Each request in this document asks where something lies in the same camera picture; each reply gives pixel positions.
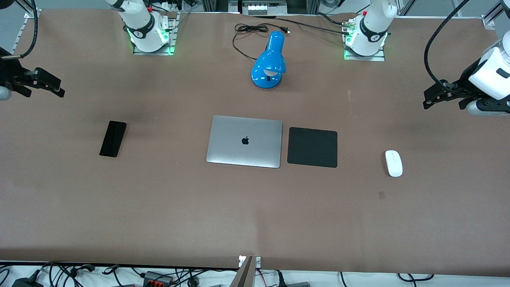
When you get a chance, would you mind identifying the white computer mouse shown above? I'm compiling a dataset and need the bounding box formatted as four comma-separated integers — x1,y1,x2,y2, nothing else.
384,150,403,177

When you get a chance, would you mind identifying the black smartphone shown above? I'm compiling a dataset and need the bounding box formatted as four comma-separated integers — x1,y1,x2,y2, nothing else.
99,121,127,158

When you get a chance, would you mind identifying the black square mouse pad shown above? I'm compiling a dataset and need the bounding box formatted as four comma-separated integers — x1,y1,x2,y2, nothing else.
287,127,338,168

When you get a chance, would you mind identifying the blue desk lamp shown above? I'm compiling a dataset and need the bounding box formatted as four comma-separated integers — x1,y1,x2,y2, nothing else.
251,31,287,90

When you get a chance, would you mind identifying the black power adapter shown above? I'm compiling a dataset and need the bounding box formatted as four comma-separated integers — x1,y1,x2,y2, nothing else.
11,276,44,287

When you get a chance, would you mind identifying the white power strip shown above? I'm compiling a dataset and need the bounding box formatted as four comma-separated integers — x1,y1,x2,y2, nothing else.
247,0,288,16

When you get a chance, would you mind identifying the silver closed laptop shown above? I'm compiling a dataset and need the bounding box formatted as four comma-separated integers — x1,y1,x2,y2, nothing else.
206,115,284,169

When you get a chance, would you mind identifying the grey box with orange connectors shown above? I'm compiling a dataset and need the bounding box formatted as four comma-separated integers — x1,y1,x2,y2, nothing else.
142,271,175,287

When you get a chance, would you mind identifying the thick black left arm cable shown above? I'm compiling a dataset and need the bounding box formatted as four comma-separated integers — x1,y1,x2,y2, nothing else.
424,0,471,94

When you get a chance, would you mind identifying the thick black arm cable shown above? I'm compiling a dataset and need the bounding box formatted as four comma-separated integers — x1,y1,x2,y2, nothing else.
424,0,471,94
1,0,39,61

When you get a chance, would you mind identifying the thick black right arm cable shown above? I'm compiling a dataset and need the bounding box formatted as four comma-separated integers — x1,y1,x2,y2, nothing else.
1,0,39,61

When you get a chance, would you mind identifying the aluminium frame rail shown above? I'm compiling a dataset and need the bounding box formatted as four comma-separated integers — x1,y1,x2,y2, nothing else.
11,7,41,55
481,0,510,29

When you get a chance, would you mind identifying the black base power cable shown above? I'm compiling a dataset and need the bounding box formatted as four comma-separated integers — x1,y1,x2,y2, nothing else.
316,12,348,26
255,15,351,36

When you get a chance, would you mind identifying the thin black cable loop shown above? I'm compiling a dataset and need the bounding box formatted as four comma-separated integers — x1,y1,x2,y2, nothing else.
396,273,435,282

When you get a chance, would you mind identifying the black lamp cord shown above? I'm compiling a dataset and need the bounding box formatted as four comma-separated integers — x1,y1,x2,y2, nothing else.
232,23,290,61

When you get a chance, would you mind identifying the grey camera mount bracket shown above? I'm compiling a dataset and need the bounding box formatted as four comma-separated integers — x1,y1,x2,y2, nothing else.
238,255,262,287

